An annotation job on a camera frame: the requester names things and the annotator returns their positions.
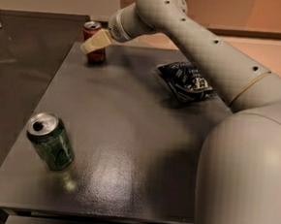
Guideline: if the green soda can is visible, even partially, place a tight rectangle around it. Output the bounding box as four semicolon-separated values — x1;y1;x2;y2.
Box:
26;112;74;172

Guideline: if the red coke can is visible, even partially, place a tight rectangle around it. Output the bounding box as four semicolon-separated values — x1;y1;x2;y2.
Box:
82;20;106;64

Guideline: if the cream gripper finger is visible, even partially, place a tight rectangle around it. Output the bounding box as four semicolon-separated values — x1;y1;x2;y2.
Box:
81;28;112;53

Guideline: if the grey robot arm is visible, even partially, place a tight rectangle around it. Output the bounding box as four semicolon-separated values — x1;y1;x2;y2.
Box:
82;0;281;224

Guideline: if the blue chip bag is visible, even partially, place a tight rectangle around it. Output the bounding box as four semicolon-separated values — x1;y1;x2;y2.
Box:
157;61;217;104

